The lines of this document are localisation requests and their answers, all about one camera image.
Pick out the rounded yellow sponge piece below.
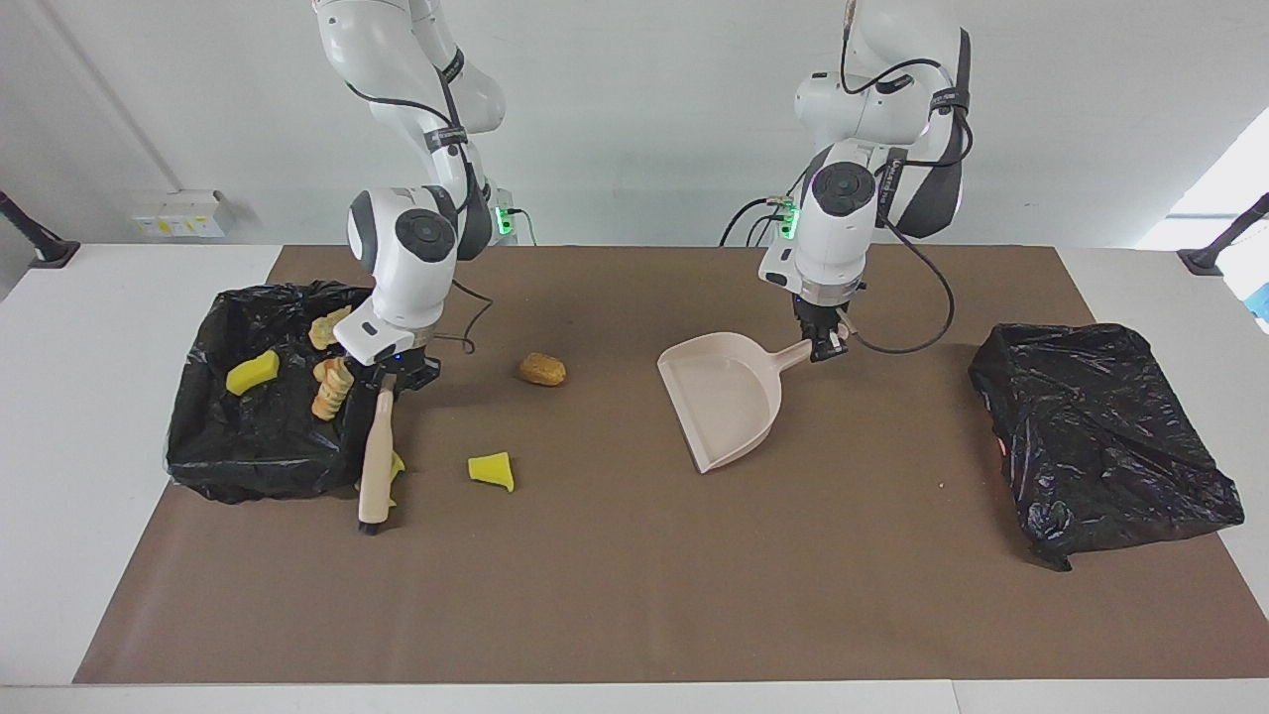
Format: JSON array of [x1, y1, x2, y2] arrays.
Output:
[[225, 349, 283, 398]]

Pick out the brown paper table mat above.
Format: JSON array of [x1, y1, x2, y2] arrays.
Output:
[[72, 245, 1269, 685]]

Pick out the large tan stone chunk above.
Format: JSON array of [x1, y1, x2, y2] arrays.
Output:
[[307, 305, 355, 352]]

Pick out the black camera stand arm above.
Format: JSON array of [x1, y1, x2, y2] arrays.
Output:
[[1178, 193, 1269, 277], [0, 190, 80, 271]]

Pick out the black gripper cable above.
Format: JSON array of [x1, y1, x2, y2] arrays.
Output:
[[342, 0, 497, 356], [838, 0, 978, 356]]

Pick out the open bin with black bag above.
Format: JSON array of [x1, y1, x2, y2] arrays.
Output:
[[164, 281, 390, 505]]

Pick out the beige hand brush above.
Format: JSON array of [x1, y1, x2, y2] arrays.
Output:
[[356, 374, 400, 537]]

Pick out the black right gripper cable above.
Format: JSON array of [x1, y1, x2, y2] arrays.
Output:
[[342, 0, 497, 356]]

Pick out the white wall socket box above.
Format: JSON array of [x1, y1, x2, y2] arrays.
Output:
[[131, 190, 227, 239]]

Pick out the bin wrapped in black bag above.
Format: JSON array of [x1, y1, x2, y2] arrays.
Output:
[[968, 322, 1245, 571]]

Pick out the wedge yellow sponge piece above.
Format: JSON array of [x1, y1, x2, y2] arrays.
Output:
[[467, 452, 516, 493]]

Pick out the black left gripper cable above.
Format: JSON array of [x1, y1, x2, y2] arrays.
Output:
[[838, 0, 978, 356]]

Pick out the beige plastic dustpan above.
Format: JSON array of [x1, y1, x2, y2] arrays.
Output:
[[656, 317, 846, 475]]

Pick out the black left base cables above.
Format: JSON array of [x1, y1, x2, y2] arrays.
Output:
[[719, 193, 799, 247]]

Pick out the notched yellow sponge piece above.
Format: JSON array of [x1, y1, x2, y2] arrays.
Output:
[[353, 451, 407, 510]]

